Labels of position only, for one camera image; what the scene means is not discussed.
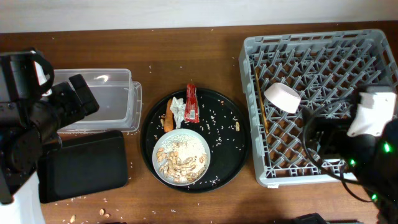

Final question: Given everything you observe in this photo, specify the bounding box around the grey bowl with rice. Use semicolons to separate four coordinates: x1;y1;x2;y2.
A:
152;129;211;187

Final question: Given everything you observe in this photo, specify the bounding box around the pink bowl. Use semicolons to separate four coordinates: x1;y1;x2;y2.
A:
264;83;301;114

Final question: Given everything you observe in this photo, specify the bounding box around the black rectangular bin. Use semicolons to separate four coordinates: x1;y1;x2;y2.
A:
37;130;128;203

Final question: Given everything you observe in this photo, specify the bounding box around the orange carrot piece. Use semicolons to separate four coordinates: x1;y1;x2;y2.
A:
164;99;174;133

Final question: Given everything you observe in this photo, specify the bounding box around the crumpled white tissue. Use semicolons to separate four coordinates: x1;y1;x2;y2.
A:
170;97;186;129

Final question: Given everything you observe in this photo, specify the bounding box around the red snack wrapper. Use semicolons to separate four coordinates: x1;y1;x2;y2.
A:
184;84;200;123

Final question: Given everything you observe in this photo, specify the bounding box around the grey dishwasher rack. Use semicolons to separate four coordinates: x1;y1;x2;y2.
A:
239;29;397;188

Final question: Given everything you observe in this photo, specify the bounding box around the peanut on table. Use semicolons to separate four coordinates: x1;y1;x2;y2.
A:
70;215;76;223

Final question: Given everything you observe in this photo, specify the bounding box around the clear plastic bin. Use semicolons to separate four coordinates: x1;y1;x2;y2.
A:
54;68;142;134

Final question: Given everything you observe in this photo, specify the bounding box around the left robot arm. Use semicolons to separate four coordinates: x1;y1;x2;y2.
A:
1;49;100;223

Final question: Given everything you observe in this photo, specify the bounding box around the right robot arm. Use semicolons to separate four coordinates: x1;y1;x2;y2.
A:
302;117;397;223

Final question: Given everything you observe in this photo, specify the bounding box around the black round tray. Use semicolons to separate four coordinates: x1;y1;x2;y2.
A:
140;88;252;193

